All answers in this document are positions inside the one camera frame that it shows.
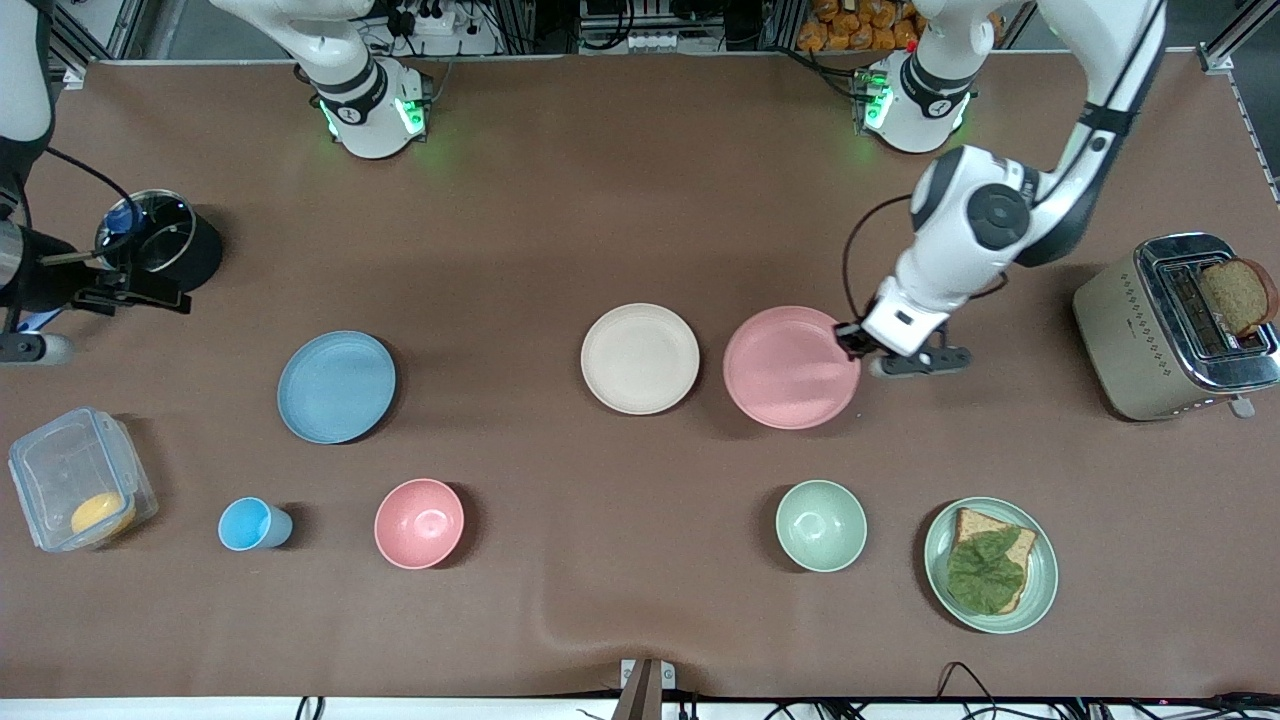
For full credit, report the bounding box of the pink plate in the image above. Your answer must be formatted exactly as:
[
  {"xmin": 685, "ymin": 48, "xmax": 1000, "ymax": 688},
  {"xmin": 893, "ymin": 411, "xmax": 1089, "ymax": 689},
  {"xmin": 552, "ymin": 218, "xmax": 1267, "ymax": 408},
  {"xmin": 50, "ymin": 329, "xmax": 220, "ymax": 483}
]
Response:
[{"xmin": 723, "ymin": 306, "xmax": 863, "ymax": 431}]

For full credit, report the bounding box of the green lettuce leaf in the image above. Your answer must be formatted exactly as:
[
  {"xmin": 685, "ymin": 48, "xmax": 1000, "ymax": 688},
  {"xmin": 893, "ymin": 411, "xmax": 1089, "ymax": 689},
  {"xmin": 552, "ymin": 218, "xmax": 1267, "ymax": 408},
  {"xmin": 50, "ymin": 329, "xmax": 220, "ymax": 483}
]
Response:
[{"xmin": 946, "ymin": 528, "xmax": 1028, "ymax": 614}]

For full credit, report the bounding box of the green bowl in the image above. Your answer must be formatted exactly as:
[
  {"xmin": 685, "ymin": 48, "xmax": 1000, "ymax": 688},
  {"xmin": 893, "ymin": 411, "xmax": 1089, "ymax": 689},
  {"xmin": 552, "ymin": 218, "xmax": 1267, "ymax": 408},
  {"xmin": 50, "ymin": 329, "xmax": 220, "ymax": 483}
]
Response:
[{"xmin": 776, "ymin": 480, "xmax": 868, "ymax": 574}]

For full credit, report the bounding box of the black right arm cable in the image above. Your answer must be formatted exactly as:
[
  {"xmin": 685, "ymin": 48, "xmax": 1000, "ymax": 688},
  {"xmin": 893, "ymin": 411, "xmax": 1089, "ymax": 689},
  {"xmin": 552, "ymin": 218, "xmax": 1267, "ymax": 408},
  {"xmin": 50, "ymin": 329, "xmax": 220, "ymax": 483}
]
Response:
[{"xmin": 44, "ymin": 147, "xmax": 143, "ymax": 243}]

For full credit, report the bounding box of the beige plate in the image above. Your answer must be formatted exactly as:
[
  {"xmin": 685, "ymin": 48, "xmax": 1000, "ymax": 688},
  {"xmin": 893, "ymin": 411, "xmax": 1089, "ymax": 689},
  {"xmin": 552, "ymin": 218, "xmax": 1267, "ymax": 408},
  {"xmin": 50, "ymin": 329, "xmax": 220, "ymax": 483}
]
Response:
[{"xmin": 580, "ymin": 303, "xmax": 701, "ymax": 416}]

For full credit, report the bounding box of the metal table clamp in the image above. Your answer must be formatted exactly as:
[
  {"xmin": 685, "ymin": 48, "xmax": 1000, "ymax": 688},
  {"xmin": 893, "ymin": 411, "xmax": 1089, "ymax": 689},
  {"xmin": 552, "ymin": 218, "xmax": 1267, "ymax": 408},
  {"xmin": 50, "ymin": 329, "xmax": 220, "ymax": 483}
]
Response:
[{"xmin": 618, "ymin": 658, "xmax": 677, "ymax": 720}]

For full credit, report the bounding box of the black floor cable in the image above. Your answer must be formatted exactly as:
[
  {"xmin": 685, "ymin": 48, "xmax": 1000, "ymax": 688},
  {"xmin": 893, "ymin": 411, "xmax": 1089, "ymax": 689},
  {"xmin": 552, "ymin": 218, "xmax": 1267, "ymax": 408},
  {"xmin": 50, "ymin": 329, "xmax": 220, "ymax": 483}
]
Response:
[{"xmin": 935, "ymin": 660, "xmax": 1006, "ymax": 720}]

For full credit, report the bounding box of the pink bowl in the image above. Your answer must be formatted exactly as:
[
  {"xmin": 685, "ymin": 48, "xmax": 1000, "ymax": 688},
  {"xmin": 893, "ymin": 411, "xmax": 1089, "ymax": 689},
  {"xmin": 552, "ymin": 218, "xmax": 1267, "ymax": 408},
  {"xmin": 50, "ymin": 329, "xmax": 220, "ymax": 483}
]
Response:
[{"xmin": 374, "ymin": 478, "xmax": 466, "ymax": 571}]

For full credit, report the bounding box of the brown toast slice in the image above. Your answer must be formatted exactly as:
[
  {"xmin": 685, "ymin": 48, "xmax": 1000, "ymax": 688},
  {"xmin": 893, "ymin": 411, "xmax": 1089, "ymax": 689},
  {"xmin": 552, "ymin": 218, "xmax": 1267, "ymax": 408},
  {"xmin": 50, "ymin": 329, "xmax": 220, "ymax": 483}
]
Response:
[{"xmin": 948, "ymin": 507, "xmax": 1038, "ymax": 615}]

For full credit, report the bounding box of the green plate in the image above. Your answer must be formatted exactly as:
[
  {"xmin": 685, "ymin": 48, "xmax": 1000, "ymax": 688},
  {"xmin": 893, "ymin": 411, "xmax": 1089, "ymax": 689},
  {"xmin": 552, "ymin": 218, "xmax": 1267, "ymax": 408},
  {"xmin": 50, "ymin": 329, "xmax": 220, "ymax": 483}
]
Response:
[{"xmin": 923, "ymin": 497, "xmax": 1059, "ymax": 635}]

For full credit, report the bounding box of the glass lid with blue knob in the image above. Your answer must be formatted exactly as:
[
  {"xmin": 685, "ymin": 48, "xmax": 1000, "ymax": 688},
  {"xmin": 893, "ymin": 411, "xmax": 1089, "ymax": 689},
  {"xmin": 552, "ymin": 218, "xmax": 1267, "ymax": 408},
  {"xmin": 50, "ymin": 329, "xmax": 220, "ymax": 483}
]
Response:
[{"xmin": 96, "ymin": 190, "xmax": 197, "ymax": 278}]

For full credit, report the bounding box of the beige and chrome toaster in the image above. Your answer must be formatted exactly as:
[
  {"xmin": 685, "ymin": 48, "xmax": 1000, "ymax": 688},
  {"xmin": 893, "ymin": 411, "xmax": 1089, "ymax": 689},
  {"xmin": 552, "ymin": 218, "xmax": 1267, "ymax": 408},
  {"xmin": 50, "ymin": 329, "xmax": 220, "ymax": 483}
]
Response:
[{"xmin": 1072, "ymin": 232, "xmax": 1280, "ymax": 422}]

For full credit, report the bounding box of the brown bread slice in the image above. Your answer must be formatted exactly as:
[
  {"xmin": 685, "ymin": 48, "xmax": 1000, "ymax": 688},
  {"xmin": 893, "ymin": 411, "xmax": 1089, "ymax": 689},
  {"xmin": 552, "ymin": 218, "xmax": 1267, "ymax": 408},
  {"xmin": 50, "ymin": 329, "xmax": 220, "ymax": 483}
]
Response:
[{"xmin": 1198, "ymin": 258, "xmax": 1279, "ymax": 338}]

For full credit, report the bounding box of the bag of orange buns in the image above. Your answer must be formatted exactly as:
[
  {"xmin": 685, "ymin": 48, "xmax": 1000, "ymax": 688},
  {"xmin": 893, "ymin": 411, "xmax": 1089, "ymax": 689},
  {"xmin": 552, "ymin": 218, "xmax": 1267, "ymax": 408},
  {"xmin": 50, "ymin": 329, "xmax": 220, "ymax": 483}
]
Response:
[{"xmin": 797, "ymin": 0, "xmax": 926, "ymax": 53}]

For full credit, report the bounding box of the blue cup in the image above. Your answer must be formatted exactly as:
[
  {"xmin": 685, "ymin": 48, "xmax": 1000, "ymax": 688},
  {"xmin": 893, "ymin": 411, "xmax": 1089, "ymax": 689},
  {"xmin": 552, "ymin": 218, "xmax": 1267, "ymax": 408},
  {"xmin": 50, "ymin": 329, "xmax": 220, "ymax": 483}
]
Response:
[{"xmin": 218, "ymin": 497, "xmax": 294, "ymax": 552}]

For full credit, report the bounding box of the aluminium frame profile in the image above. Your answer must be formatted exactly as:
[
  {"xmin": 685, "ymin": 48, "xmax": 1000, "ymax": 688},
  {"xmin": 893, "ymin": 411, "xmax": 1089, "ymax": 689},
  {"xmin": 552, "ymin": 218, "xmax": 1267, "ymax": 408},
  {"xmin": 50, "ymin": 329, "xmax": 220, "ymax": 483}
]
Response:
[
  {"xmin": 45, "ymin": 0, "xmax": 136, "ymax": 79},
  {"xmin": 1198, "ymin": 0, "xmax": 1280, "ymax": 76}
]

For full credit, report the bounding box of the white power strip with plugs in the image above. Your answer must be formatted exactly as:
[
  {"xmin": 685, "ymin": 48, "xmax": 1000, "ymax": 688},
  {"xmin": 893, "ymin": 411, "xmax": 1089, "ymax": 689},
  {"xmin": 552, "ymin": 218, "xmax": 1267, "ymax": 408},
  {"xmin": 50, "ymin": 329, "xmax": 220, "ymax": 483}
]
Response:
[{"xmin": 395, "ymin": 0, "xmax": 459, "ymax": 37}]

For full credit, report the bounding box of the clear plastic container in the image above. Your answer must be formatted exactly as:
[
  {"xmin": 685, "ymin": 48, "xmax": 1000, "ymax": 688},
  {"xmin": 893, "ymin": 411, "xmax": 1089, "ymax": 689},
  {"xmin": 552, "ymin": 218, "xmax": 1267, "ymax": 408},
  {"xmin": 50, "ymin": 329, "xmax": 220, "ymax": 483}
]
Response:
[{"xmin": 8, "ymin": 406, "xmax": 159, "ymax": 553}]

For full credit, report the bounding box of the blue plate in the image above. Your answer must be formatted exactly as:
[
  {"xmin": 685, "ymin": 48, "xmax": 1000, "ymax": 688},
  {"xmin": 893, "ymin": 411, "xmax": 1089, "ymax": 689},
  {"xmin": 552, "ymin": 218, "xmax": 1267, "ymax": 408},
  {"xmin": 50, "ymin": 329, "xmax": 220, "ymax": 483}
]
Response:
[{"xmin": 277, "ymin": 330, "xmax": 398, "ymax": 445}]

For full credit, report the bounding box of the black pot with blue handle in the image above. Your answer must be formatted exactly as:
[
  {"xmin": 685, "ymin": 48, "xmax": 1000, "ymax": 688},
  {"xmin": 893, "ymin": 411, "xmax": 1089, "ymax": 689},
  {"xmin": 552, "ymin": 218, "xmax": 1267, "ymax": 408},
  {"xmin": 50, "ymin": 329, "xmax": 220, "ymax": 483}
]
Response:
[{"xmin": 18, "ymin": 188, "xmax": 225, "ymax": 334}]

